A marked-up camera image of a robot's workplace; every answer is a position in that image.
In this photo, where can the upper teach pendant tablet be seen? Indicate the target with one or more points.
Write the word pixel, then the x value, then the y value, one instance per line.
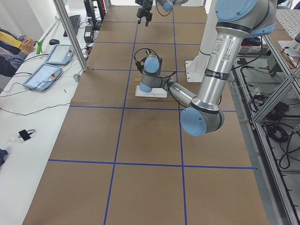
pixel 60 55

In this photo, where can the wooden towel rack white base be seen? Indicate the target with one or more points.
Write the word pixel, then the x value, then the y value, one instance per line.
pixel 152 92

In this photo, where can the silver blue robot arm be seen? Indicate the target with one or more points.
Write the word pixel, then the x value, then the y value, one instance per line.
pixel 167 5
pixel 236 20

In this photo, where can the green plastic clamp tool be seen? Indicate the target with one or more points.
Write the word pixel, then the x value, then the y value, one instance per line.
pixel 39 47

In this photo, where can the teach pendant tablet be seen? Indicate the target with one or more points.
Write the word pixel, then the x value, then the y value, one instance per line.
pixel 43 77
pixel 60 55

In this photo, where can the lower teach pendant tablet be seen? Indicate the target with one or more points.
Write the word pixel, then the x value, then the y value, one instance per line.
pixel 43 77

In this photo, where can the black monitor on stand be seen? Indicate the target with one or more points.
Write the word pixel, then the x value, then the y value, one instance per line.
pixel 91 6

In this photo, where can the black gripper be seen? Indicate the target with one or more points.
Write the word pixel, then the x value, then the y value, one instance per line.
pixel 146 5

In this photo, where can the black computer mouse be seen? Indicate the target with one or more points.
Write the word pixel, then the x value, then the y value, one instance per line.
pixel 54 42

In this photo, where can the black computer keyboard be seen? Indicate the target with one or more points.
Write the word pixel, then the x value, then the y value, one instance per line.
pixel 75 22

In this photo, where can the person's hand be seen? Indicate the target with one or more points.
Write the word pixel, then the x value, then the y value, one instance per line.
pixel 28 45

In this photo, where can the small black device with cable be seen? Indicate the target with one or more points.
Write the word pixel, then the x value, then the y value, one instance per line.
pixel 26 134

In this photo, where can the aluminium frame post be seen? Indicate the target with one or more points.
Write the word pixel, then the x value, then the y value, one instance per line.
pixel 60 8

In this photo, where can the white pedestal column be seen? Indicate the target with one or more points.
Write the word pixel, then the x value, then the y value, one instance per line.
pixel 195 69

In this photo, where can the black power adapter box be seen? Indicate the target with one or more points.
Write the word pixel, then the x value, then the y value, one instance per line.
pixel 88 34

